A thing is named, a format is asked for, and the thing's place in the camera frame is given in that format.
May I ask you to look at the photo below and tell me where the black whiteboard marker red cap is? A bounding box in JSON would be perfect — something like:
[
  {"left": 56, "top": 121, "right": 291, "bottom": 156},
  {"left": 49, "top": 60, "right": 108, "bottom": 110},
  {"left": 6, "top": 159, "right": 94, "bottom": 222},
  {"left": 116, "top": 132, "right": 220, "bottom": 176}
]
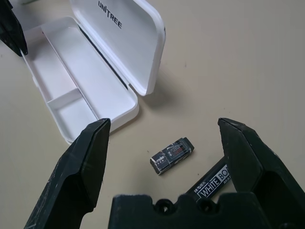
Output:
[{"left": 183, "top": 156, "right": 237, "bottom": 203}]

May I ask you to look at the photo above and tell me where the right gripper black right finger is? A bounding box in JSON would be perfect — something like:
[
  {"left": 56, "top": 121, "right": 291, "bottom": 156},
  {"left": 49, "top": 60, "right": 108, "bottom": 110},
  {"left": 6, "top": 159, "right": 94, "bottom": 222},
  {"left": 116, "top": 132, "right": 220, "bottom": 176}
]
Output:
[{"left": 217, "top": 117, "right": 305, "bottom": 229}]

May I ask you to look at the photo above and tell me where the black eraser with sleeve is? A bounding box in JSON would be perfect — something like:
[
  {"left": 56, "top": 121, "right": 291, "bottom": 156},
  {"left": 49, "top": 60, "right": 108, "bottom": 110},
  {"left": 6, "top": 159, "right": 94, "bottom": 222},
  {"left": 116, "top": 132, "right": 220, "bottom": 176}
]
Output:
[{"left": 149, "top": 137, "right": 195, "bottom": 176}]

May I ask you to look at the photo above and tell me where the white Unitree pencil case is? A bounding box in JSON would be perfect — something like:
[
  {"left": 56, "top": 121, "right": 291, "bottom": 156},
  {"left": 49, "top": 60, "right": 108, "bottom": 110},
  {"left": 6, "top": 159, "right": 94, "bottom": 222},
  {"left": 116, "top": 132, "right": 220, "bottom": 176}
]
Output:
[{"left": 21, "top": 0, "right": 167, "bottom": 146}]

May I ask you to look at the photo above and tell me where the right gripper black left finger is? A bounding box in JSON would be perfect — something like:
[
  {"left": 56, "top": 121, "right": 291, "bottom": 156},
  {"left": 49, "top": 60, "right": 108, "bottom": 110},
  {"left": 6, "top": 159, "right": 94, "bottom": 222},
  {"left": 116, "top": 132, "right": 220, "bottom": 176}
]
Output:
[{"left": 23, "top": 117, "right": 112, "bottom": 229}]

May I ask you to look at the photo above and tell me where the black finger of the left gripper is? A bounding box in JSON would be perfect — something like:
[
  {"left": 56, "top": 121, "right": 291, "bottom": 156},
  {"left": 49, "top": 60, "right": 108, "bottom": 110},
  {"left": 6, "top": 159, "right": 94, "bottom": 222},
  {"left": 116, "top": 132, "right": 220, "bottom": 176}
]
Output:
[{"left": 0, "top": 0, "right": 29, "bottom": 57}]

